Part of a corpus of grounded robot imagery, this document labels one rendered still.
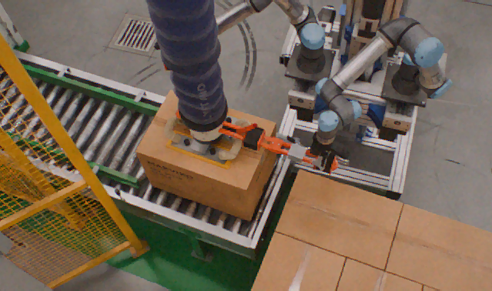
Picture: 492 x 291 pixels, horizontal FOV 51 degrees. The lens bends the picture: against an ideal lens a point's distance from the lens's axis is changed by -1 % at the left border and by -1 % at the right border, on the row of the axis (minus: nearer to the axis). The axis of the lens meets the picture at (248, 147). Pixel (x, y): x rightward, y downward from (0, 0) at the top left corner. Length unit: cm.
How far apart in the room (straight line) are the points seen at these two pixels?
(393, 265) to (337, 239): 31
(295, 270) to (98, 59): 243
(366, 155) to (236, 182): 120
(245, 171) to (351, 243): 71
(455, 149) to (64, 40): 314
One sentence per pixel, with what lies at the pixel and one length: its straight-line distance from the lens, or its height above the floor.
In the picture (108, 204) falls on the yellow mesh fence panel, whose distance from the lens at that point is 279.
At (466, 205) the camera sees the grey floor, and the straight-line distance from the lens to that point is 368.
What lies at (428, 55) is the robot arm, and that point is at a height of 161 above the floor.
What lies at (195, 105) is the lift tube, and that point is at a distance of 222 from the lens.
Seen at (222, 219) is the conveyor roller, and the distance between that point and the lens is 285.
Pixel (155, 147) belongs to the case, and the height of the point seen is 95.
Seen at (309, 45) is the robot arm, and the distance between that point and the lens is 256.
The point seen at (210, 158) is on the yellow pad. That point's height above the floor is 97.
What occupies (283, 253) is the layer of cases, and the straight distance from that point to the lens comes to 277.
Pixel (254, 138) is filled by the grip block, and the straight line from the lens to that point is 242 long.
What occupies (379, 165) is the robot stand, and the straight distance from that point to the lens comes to 342.
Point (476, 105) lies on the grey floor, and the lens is 410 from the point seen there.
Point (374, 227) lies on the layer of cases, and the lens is 287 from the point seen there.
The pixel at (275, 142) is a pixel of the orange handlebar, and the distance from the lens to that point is 241.
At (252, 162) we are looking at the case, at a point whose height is 95.
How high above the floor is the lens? 318
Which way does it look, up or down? 60 degrees down
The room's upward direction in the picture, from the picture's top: 5 degrees counter-clockwise
